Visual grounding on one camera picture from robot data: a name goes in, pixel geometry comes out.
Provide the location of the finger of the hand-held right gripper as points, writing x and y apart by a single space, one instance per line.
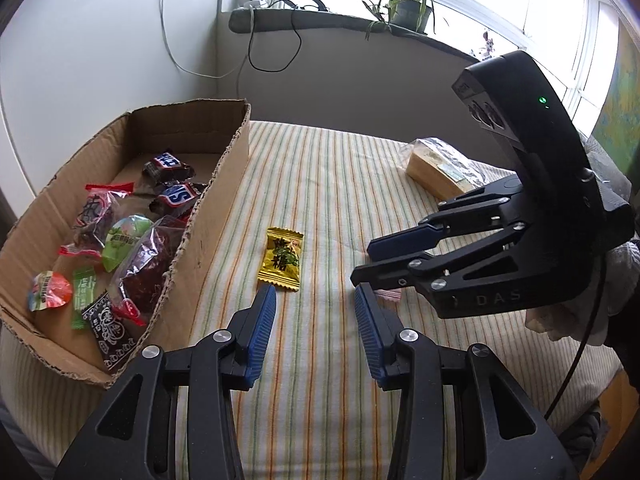
380 274
405 241

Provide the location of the white lace cloth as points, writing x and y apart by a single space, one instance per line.
602 157

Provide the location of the small dark chocolate bar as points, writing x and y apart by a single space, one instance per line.
167 165

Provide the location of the brown chocolate bar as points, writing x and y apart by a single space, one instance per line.
177 197

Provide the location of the bread in clear wrap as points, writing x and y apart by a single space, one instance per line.
435 165

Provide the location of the red clear date snack packet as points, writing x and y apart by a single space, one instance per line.
95 215
147 270

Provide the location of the person's right hand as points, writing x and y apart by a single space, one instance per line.
622 280

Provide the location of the black candy packet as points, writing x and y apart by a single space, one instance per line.
110 335

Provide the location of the green yellow wall picture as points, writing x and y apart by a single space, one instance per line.
622 100

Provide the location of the dark cloth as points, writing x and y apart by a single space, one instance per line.
585 435

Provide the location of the potted green plant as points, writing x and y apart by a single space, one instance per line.
410 12

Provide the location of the striped bed sheet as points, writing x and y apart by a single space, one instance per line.
325 170

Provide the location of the green jelly cup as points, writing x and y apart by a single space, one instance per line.
122 242

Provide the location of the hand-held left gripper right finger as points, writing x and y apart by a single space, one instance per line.
367 330

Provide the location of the brown cardboard box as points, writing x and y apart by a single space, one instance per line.
215 210

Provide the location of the pink striped candy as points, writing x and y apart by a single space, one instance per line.
390 294

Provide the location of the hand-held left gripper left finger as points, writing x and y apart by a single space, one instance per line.
262 330

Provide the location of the small green candy packet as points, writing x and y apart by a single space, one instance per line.
82 300

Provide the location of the jelly cup with colourful lid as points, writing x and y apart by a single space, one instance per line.
47 292

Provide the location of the yellow candy packet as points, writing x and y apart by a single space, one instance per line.
280 260

